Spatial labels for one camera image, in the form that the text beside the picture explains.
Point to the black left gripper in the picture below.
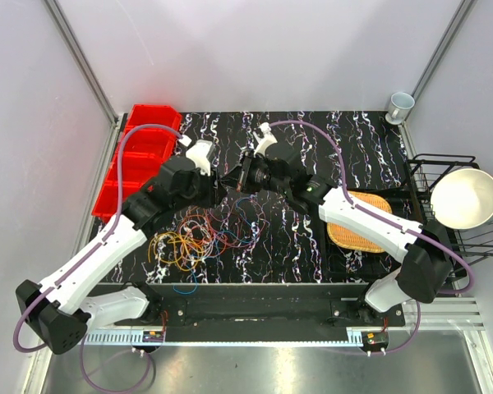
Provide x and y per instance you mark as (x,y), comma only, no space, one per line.
(214,191)

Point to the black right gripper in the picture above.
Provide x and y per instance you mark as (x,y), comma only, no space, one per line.
(248,162)

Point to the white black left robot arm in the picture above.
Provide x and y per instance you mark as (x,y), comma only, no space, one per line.
(60,310)

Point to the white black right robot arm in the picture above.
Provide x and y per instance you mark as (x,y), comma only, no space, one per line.
(420,249)

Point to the red storage bin row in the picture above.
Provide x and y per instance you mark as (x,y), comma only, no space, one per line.
(143,155)

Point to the woven bamboo tray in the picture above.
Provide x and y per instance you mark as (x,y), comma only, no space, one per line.
(353,237)

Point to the white mug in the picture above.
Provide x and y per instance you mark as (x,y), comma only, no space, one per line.
(400,105)

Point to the white bowl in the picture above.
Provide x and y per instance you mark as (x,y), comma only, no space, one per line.
(463,199)

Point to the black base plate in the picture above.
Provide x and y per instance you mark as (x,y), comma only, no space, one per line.
(340,304)

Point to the black wire dish rack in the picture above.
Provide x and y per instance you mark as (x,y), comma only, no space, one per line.
(422,173)

